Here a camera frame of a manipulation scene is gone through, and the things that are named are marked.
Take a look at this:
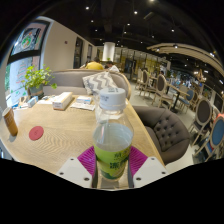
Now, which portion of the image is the green potted plant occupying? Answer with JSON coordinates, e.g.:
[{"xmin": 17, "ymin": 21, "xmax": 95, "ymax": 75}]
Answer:
[{"xmin": 21, "ymin": 65, "xmax": 58, "ymax": 99}]

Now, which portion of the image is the clear green-labelled drink bottle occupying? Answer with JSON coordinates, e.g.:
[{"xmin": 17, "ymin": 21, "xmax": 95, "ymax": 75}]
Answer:
[{"xmin": 92, "ymin": 87, "xmax": 135, "ymax": 183}]

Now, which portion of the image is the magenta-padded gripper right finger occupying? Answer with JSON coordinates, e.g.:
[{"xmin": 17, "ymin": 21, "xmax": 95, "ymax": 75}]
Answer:
[{"xmin": 127, "ymin": 145, "xmax": 169, "ymax": 189}]

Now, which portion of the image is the flat round red coaster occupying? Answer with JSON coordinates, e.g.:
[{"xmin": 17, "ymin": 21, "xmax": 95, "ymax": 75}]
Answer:
[{"xmin": 28, "ymin": 125, "xmax": 45, "ymax": 142}]

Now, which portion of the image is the group of dining chairs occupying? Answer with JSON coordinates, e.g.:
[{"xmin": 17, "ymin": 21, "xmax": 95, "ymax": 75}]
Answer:
[{"xmin": 134, "ymin": 68, "xmax": 224, "ymax": 161}]

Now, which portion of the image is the grey chevron pillow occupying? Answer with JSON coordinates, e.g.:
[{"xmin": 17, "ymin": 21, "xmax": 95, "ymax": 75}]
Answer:
[{"xmin": 82, "ymin": 70, "xmax": 120, "ymax": 98}]

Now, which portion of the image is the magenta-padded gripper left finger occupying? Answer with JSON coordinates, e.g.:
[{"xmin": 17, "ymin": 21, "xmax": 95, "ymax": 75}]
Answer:
[{"xmin": 55, "ymin": 145, "xmax": 98, "ymax": 189}]

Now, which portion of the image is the white round column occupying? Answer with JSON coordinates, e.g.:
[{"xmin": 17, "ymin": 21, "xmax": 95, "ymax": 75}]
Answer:
[{"xmin": 101, "ymin": 41, "xmax": 116, "ymax": 62}]

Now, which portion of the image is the small white-blue box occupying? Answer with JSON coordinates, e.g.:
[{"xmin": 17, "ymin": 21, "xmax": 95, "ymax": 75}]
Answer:
[{"xmin": 75, "ymin": 95, "xmax": 94, "ymax": 105}]

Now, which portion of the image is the grey curved sofa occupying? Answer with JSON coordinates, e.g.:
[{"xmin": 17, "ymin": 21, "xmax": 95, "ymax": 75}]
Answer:
[{"xmin": 42, "ymin": 68, "xmax": 133, "ymax": 101}]

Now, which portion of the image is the window with printed decals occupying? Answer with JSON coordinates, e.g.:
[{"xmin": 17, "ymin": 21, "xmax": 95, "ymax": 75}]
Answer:
[{"xmin": 4, "ymin": 19, "xmax": 51, "ymax": 108}]

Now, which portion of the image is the grey tufted armchair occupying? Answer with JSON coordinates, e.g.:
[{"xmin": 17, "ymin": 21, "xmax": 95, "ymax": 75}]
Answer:
[{"xmin": 133, "ymin": 105, "xmax": 191, "ymax": 166}]

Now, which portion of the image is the printed paper pamphlet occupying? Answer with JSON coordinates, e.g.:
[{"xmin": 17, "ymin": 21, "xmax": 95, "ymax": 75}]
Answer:
[{"xmin": 70, "ymin": 101, "xmax": 96, "ymax": 112}]

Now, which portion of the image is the person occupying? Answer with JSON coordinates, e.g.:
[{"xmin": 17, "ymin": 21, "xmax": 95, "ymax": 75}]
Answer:
[
  {"xmin": 104, "ymin": 60, "xmax": 120, "ymax": 74},
  {"xmin": 84, "ymin": 57, "xmax": 105, "ymax": 71}
]

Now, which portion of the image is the group of ceiling lights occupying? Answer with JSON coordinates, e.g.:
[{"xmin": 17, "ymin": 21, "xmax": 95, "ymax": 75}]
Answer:
[{"xmin": 83, "ymin": 0, "xmax": 218, "ymax": 58}]

